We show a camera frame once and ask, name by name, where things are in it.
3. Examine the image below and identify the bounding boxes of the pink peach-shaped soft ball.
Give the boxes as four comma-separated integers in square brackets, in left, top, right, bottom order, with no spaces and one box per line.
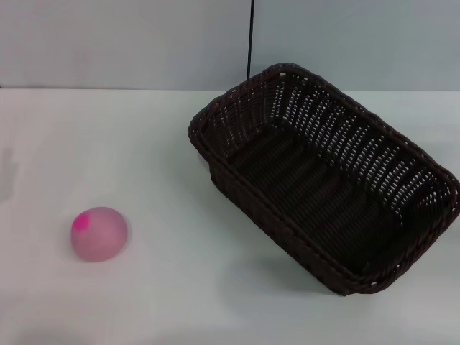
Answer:
[70,206,129,265]

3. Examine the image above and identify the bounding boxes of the black vertical wall strip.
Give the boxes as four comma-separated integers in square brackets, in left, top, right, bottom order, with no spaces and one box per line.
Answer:
[245,0,256,82]

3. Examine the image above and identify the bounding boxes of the dark brown woven basket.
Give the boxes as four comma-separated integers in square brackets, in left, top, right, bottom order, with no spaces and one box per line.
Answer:
[187,62,460,297]

